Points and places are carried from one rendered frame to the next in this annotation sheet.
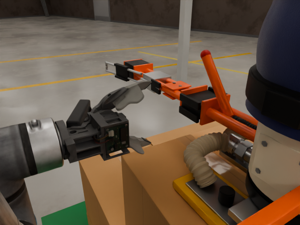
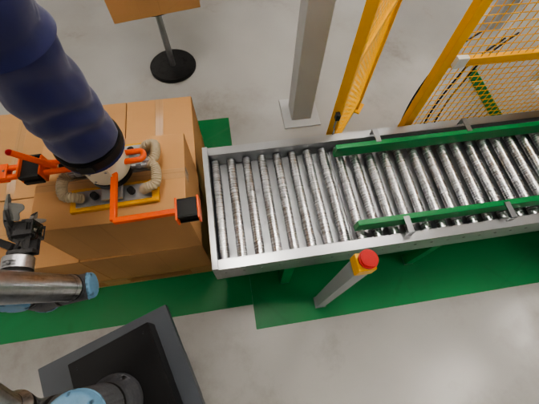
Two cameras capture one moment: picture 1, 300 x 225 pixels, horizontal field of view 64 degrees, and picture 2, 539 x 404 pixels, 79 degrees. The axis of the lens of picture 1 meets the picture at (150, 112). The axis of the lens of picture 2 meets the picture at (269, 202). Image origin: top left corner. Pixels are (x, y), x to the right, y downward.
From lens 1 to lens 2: 0.96 m
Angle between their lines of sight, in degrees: 59
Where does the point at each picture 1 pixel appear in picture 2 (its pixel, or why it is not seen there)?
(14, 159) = not seen: hidden behind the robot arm
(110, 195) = not seen: hidden behind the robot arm
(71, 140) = (29, 248)
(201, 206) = (91, 208)
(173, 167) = (58, 208)
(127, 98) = (14, 212)
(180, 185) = (74, 211)
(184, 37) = not seen: outside the picture
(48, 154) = (31, 260)
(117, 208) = (40, 257)
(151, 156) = (41, 215)
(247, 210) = (106, 193)
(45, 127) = (15, 257)
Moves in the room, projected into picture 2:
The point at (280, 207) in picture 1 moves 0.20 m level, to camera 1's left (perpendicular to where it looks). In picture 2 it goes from (112, 191) to (80, 240)
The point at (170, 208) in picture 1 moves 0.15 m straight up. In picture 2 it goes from (83, 221) to (62, 205)
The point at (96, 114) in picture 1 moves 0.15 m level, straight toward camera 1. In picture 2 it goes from (14, 232) to (60, 237)
